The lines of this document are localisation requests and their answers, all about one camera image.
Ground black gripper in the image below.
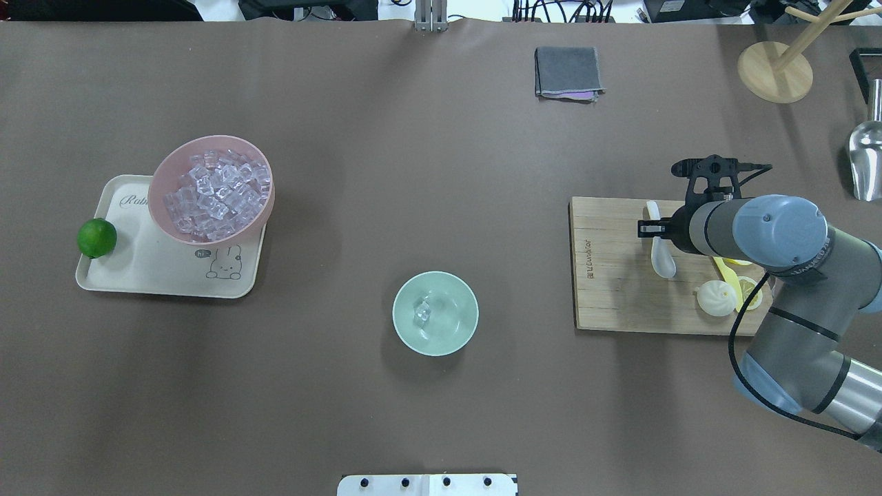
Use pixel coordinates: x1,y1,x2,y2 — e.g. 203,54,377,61
637,155,772,254

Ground white ceramic spoon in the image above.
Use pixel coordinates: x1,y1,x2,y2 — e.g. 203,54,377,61
646,200,677,279

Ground single clear ice cube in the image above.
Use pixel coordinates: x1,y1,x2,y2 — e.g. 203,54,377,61
413,300,433,327

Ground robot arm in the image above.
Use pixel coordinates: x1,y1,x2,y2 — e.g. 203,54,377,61
637,154,881,452

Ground yellow plastic spoon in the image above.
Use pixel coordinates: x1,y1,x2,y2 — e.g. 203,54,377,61
712,256,743,311

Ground mint green bowl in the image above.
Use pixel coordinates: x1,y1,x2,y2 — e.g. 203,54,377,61
391,271,481,357

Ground metal ice scoop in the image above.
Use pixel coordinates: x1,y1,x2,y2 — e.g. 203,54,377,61
848,79,881,202

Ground pile of clear ice cubes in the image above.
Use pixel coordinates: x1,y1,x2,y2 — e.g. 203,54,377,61
161,149,273,242

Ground pink bowl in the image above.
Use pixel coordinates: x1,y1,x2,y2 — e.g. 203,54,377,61
147,135,275,246

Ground bamboo cutting board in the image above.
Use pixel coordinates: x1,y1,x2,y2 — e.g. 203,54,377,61
569,196,736,335

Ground white steamed bun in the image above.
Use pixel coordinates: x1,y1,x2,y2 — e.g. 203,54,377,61
695,280,739,318

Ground lemon slices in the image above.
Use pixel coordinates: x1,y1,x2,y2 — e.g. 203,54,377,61
723,258,763,311

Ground folded grey cloth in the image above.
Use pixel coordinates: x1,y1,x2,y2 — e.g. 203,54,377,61
533,46,607,103

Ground wooden mug tree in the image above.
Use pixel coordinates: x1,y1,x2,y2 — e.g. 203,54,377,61
737,1,881,104

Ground cream serving tray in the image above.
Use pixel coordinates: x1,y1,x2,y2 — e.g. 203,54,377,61
75,174,265,299

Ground green lime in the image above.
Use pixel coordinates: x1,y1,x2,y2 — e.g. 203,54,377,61
76,218,119,258

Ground aluminium frame post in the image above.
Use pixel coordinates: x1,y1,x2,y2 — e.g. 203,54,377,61
413,0,448,32

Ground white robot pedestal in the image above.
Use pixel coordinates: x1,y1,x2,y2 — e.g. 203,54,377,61
336,472,520,495

